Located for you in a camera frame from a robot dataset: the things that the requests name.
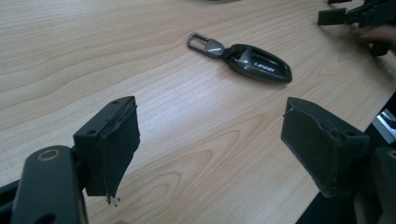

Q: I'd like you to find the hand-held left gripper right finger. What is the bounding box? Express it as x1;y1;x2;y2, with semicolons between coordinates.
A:
280;96;371;199

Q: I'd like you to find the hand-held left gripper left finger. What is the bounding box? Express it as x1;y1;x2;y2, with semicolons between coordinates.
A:
72;95;141;201

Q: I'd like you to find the black car key with clip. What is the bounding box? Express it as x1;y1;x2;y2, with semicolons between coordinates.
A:
186;31;293;84

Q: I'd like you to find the silver metal stand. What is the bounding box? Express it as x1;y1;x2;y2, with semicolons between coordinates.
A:
371;108;396;145

